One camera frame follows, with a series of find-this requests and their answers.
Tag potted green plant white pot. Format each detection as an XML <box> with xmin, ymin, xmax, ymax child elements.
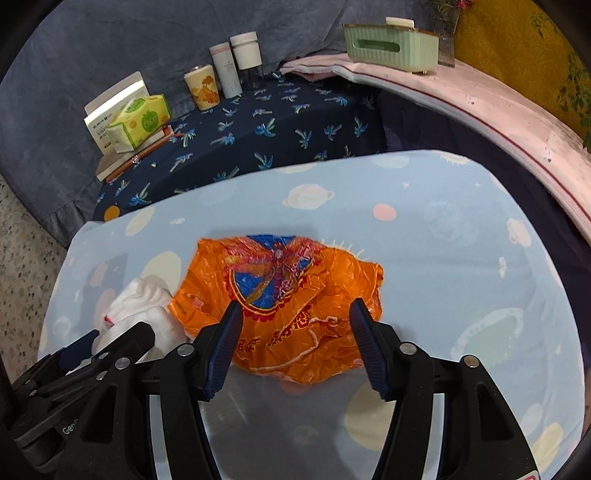
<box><xmin>530</xmin><ymin>11</ymin><xmax>590</xmax><ymax>152</ymax></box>

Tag white tissue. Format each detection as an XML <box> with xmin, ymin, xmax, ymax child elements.
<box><xmin>92</xmin><ymin>278</ymin><xmax>187</xmax><ymax>363</ymax></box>

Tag pink bed sheet cloth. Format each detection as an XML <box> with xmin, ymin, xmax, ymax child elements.
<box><xmin>280</xmin><ymin>54</ymin><xmax>590</xmax><ymax>238</ymax></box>

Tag cream orange printed cup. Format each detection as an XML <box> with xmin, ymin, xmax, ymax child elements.
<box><xmin>184</xmin><ymin>64</ymin><xmax>221</xmax><ymax>111</ymax></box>

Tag white jar dark base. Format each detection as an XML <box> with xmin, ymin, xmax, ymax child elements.
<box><xmin>230</xmin><ymin>31</ymin><xmax>263</xmax><ymax>90</ymax></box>

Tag orange snack wrapper blue logo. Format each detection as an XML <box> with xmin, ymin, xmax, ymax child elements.
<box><xmin>168</xmin><ymin>235</ymin><xmax>384</xmax><ymax>385</ymax></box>

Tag green tissue box holder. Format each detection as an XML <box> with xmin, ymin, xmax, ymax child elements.
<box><xmin>342</xmin><ymin>24</ymin><xmax>439</xmax><ymax>73</ymax></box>

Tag glass vase red flowers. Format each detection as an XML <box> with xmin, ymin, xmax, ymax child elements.
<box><xmin>426</xmin><ymin>0</ymin><xmax>474</xmax><ymax>68</ymax></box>

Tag green tissue pack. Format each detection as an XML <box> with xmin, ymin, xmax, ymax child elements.
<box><xmin>106</xmin><ymin>94</ymin><xmax>171</xmax><ymax>153</ymax></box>

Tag blue grey backdrop cloth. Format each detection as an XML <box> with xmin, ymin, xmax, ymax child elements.
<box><xmin>1</xmin><ymin>0</ymin><xmax>433</xmax><ymax>245</ymax></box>

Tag navy patterned cloth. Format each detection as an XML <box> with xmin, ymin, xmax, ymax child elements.
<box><xmin>92</xmin><ymin>74</ymin><xmax>386</xmax><ymax>221</ymax></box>

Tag white cardboard box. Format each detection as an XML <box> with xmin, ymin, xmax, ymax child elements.
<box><xmin>84</xmin><ymin>71</ymin><xmax>149</xmax><ymax>154</ymax></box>

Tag mustard yellow backdrop cloth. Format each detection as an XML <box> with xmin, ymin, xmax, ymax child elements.
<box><xmin>455</xmin><ymin>0</ymin><xmax>570</xmax><ymax>127</ymax></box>

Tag tall white bottle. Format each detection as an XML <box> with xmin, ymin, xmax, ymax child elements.
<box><xmin>209</xmin><ymin>42</ymin><xmax>242</xmax><ymax>98</ymax></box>

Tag brown pencil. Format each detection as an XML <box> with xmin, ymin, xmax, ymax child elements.
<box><xmin>101</xmin><ymin>133</ymin><xmax>182</xmax><ymax>182</ymax></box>

